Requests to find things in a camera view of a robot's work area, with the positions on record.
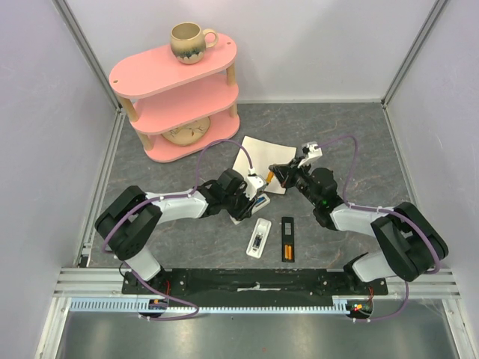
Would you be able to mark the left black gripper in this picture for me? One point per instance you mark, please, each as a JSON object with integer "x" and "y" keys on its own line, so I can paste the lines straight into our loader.
{"x": 245, "y": 211}

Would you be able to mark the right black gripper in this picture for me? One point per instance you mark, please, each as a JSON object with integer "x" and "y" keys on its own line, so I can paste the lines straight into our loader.
{"x": 288, "y": 176}

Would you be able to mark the orange handled screwdriver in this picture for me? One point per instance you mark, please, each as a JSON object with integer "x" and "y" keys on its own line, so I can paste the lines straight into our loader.
{"x": 269, "y": 177}

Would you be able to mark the slim white remote control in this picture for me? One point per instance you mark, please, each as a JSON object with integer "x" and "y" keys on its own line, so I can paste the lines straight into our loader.
{"x": 254, "y": 209}

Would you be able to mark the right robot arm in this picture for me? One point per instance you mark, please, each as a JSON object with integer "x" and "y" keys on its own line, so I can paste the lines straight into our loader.
{"x": 409, "y": 245}

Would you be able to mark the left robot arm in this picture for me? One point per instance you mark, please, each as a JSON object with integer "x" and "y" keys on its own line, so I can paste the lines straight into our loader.
{"x": 127, "y": 224}

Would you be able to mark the wide white remote control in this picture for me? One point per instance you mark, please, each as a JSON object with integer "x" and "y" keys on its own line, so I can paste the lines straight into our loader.
{"x": 258, "y": 238}

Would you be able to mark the black remote control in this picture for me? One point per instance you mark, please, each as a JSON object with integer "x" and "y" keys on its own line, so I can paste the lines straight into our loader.
{"x": 287, "y": 236}

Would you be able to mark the white square plate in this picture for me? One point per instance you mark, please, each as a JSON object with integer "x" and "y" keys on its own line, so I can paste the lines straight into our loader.
{"x": 263, "y": 154}

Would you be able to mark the pink three-tier shelf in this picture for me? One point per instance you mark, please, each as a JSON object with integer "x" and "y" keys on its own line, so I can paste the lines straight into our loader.
{"x": 160, "y": 94}

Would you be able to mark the beige ceramic mug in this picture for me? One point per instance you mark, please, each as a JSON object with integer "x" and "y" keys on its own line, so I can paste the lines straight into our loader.
{"x": 189, "y": 42}

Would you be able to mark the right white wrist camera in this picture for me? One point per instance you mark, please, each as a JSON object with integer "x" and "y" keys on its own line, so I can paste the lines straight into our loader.
{"x": 312, "y": 152}

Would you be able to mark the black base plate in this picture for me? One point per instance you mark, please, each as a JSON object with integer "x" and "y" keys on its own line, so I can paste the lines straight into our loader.
{"x": 190, "y": 282}

